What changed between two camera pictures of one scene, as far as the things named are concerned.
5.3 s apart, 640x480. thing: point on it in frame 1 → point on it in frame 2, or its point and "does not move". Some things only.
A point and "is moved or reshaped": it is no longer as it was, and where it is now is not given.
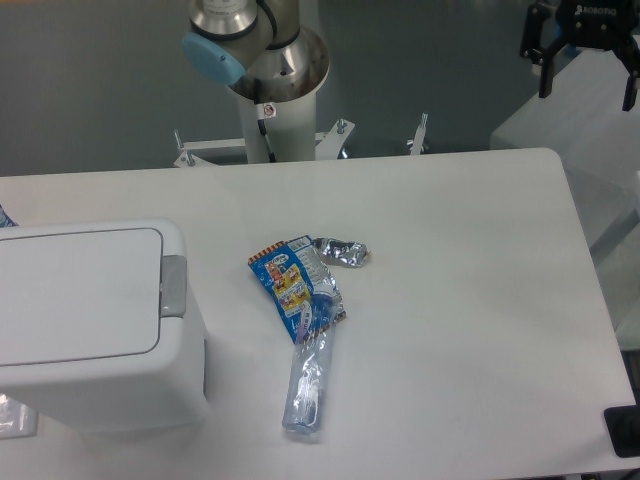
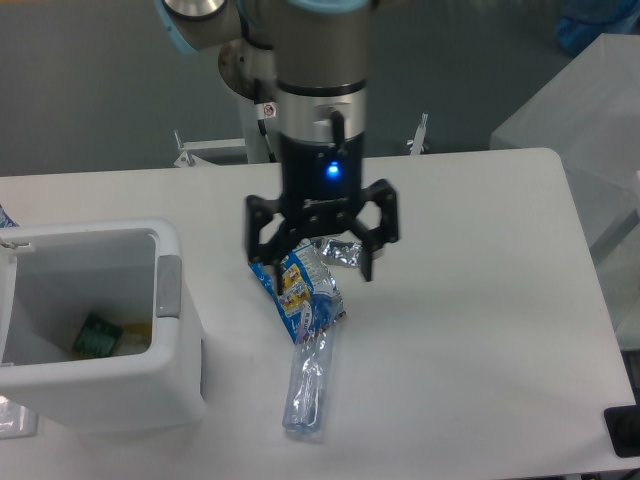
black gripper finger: [630, 58] → [385, 232]
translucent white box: [598, 142] does not move
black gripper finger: [536, 49] → [258, 209]
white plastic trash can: [94, 330] is moved or reshaped
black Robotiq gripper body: [602, 24] → [321, 183]
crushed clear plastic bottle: [305, 391] does not move
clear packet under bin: [16, 420] does not move
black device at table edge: [623, 425] does not move
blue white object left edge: [5, 220] does not move
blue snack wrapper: [296, 271] does not move
